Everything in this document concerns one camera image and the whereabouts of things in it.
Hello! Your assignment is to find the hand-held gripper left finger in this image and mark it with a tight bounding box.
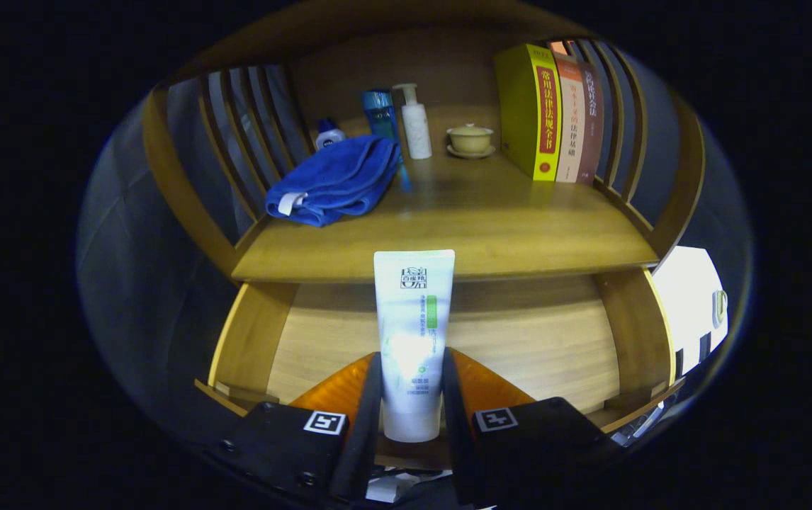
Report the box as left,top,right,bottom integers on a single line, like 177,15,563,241
218,351,384,505

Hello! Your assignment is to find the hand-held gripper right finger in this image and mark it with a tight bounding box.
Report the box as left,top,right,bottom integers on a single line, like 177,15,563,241
441,347,616,505

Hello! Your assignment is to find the wooden drawer with black knob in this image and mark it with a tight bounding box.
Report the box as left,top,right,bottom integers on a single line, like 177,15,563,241
193,266,687,472

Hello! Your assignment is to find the white facial cleanser tube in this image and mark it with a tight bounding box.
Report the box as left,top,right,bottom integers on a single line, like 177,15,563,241
373,249,456,443

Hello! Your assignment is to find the wooden countertop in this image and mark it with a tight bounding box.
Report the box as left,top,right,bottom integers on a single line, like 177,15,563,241
231,106,660,284

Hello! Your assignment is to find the white side cabinet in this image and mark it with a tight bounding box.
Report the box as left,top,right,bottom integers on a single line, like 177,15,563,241
650,246,729,376

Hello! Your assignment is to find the wooden cabinet with slatted sides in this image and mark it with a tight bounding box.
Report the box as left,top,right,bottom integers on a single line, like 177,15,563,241
140,4,706,284

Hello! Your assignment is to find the blue folded towel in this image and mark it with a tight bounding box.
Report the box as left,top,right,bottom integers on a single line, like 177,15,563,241
265,135,402,228

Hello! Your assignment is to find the black backdrop cloth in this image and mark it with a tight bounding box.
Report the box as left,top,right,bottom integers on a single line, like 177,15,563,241
77,67,754,426

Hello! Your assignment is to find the yellow lidded teacup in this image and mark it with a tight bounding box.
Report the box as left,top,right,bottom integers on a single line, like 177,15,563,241
446,123,495,153

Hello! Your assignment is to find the small white blue-capped bottle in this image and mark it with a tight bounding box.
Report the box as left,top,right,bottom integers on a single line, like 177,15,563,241
315,118,346,151

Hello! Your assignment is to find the white pump bottle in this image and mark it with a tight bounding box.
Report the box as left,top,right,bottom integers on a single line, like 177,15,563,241
392,83,433,160

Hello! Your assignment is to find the teal bottle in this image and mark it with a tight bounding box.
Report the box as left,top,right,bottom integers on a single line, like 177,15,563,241
361,89,401,146

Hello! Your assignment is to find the orange and white book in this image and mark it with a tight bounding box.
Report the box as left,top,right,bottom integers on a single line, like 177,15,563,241
551,53,586,183

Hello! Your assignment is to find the thick yellow book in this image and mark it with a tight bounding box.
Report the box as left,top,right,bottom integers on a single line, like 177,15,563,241
495,44,563,182

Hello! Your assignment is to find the brown book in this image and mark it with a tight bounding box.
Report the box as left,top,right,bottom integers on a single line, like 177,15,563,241
576,60,605,186

